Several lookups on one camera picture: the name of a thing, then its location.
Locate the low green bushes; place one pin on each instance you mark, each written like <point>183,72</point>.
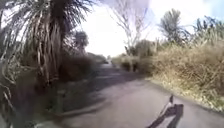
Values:
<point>126,61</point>

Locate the dark bush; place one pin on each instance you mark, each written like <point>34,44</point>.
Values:
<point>78,66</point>

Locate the bare tree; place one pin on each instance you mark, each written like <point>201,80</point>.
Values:
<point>131,33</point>

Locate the grey asphalt path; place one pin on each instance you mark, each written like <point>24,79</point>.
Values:
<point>133,103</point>

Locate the cabbage tree with hanging leaves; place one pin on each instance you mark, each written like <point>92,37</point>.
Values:
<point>50,40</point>

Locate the green tree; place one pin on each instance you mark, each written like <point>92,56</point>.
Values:
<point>171,26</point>

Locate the dry brown scrub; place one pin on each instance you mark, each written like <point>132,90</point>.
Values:
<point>190,66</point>

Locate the leaf-littered earth verge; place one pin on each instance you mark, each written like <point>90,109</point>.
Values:
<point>33,100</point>

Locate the dry grass verge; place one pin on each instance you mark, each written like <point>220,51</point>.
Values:
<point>200,96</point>

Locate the green flax bush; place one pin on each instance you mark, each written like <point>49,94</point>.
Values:
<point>210,33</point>

